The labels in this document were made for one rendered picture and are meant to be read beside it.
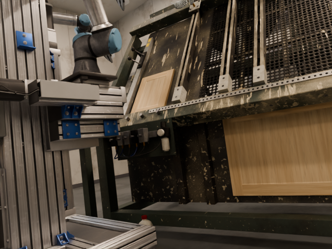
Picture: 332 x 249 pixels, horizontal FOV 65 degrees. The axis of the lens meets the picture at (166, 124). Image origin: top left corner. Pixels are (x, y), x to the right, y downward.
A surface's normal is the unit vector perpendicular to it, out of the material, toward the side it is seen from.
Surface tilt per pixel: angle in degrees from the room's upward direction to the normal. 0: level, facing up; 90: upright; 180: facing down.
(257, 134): 90
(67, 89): 90
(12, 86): 90
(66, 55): 90
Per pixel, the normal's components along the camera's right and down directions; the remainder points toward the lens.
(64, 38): 0.74, -0.15
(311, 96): -0.19, 0.81
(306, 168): -0.53, 0.00
